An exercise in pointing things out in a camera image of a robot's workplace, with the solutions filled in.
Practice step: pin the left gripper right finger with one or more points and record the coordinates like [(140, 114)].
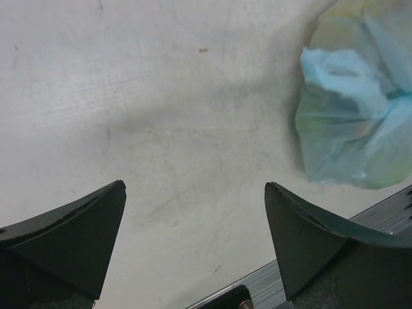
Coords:
[(324, 257)]

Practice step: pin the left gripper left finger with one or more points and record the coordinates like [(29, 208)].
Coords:
[(63, 251)]

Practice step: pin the light blue plastic bag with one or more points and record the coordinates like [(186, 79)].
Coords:
[(354, 114)]

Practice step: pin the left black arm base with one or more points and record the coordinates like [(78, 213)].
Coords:
[(229, 297)]

